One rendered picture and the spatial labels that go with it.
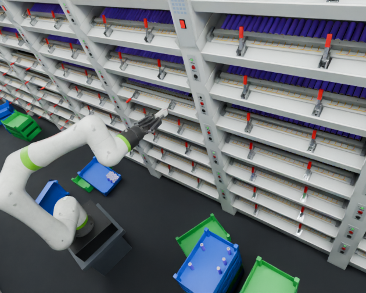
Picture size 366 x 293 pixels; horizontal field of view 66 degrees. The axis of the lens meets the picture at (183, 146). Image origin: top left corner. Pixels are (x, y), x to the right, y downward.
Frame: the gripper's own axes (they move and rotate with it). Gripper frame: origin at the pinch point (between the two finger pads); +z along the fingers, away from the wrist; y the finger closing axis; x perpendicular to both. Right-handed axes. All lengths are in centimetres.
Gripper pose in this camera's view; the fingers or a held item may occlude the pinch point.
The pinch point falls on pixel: (161, 114)
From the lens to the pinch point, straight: 141.4
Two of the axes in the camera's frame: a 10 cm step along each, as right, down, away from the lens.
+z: 6.0, -5.6, 5.7
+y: 7.9, 3.0, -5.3
